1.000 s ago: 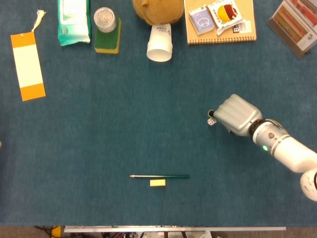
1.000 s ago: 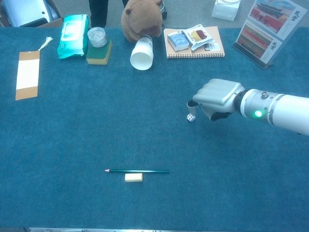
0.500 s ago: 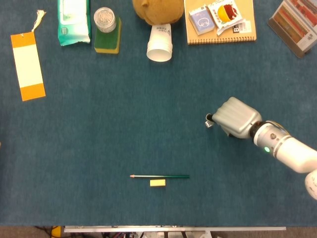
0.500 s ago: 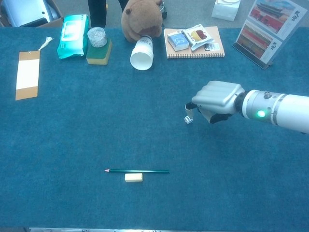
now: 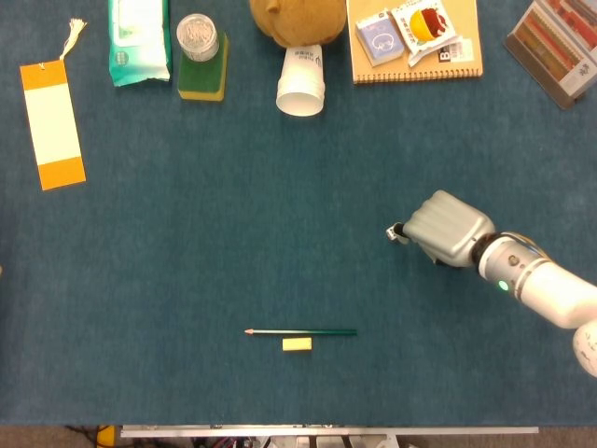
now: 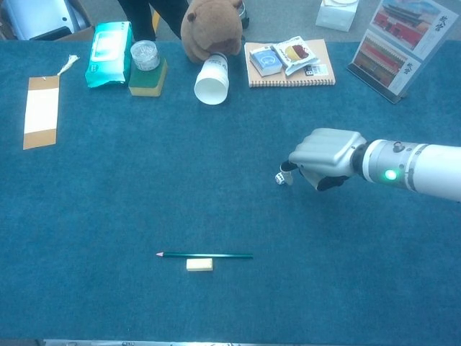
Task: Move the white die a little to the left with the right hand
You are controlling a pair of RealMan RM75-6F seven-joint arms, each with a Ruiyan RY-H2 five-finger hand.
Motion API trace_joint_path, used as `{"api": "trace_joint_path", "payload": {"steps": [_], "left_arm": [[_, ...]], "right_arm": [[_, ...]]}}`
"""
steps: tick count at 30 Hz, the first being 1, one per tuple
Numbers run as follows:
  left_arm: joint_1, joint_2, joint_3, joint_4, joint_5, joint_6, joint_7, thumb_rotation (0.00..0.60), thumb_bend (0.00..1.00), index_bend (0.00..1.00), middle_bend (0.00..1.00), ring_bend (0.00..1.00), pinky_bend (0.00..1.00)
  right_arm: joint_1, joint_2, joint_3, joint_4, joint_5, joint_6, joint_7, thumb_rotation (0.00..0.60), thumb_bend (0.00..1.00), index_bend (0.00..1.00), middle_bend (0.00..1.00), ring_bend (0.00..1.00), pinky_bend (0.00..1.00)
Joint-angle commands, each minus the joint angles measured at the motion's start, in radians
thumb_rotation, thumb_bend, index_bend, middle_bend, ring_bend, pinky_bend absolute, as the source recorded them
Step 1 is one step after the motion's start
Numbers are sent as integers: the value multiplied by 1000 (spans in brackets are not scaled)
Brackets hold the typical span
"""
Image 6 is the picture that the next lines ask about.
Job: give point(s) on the person in black trousers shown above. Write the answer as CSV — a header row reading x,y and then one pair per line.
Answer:
x,y
147,18

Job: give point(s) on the green and yellow sponge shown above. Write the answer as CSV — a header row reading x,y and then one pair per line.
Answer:
x,y
148,81

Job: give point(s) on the white die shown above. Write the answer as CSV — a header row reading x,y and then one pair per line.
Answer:
x,y
279,178

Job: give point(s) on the blue card deck box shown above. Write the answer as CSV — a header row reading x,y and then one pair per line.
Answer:
x,y
266,61

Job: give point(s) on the tan spiral notebook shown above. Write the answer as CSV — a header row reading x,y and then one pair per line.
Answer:
x,y
291,74

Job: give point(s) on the clear jar of cotton swabs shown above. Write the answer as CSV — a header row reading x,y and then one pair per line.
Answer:
x,y
144,54

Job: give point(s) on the brown paper bookmark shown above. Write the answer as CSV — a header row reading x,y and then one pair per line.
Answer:
x,y
41,108

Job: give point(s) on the green wet wipes pack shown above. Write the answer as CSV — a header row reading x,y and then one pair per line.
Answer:
x,y
108,54

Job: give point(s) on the green pencil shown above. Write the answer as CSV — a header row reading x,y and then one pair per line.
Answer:
x,y
205,255

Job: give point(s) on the white paper bag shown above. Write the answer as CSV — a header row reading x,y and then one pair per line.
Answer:
x,y
335,14

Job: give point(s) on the brown capybara plush toy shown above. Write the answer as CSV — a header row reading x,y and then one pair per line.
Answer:
x,y
212,30

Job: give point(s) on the yellow eraser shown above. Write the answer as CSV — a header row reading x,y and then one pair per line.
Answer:
x,y
200,265

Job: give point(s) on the photo calendar stand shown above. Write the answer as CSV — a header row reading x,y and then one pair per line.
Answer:
x,y
399,47

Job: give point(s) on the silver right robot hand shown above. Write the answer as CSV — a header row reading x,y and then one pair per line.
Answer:
x,y
326,155

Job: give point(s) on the white snack packet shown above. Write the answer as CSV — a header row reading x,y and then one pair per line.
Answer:
x,y
293,52

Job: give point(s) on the grey storage box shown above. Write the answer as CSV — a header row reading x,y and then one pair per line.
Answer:
x,y
39,18

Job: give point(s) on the white paper cup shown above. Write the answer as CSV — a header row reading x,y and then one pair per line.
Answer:
x,y
212,81

